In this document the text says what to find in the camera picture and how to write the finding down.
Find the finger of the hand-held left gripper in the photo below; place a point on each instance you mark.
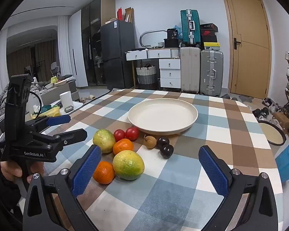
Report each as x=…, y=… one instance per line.
x=72, y=136
x=59, y=120

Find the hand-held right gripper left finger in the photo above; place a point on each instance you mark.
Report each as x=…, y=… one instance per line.
x=86, y=168

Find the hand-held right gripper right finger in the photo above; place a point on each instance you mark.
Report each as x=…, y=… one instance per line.
x=212, y=170

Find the yellow green guava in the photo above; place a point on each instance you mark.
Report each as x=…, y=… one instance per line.
x=103, y=140
x=128, y=164

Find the orange mandarin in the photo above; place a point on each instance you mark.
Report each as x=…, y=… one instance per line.
x=103, y=172
x=123, y=146

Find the dark purple plum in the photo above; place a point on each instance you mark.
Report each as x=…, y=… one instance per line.
x=166, y=151
x=163, y=141

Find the brown round fruit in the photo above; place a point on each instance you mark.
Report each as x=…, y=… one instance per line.
x=150, y=142

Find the cream round plate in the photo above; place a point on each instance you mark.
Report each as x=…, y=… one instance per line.
x=162, y=115

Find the person's left hand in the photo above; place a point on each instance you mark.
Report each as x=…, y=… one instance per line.
x=12, y=169

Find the white cylinder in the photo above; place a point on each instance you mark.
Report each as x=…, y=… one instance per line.
x=66, y=99

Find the beige slippers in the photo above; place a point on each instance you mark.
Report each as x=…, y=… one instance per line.
x=86, y=98

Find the red tomato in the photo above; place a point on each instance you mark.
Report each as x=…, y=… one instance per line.
x=119, y=134
x=132, y=133

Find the white wardrobe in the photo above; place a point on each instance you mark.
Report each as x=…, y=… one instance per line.
x=75, y=53

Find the black rimmed round tray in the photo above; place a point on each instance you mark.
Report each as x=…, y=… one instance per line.
x=272, y=133

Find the blue snack bag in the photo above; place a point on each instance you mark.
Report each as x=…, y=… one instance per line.
x=285, y=161

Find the white curtain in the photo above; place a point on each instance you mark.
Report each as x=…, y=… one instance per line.
x=63, y=43

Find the dark grey refrigerator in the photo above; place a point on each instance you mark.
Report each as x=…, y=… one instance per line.
x=118, y=55

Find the wicker basket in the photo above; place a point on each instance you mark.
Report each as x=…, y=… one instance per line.
x=146, y=75

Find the silver suitcase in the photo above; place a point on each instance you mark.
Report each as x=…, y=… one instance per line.
x=211, y=72

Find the glass door cabinet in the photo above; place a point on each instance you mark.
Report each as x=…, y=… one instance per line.
x=96, y=28

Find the beige suitcase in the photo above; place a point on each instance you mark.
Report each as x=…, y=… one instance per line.
x=189, y=69

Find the white drawer dresser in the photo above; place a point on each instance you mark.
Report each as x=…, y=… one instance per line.
x=169, y=72

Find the yellow and black shoe box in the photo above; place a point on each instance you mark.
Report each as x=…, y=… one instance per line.
x=211, y=46

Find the open cardboard box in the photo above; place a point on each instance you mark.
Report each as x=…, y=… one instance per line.
x=129, y=15

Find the wooden door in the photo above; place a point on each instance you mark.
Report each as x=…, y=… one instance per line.
x=249, y=45

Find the plain black shoe box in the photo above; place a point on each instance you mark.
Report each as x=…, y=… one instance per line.
x=209, y=39

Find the black storage box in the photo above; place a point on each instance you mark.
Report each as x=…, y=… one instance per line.
x=172, y=43

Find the red shoe box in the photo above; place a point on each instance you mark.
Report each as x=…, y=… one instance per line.
x=208, y=32

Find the black printed container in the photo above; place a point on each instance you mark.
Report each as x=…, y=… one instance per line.
x=172, y=34

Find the blue plastic bag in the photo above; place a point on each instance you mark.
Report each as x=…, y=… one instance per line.
x=179, y=31

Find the teal suitcase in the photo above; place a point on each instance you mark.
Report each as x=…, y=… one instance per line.
x=189, y=27

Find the silver arched frame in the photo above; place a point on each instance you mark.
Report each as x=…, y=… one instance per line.
x=144, y=35

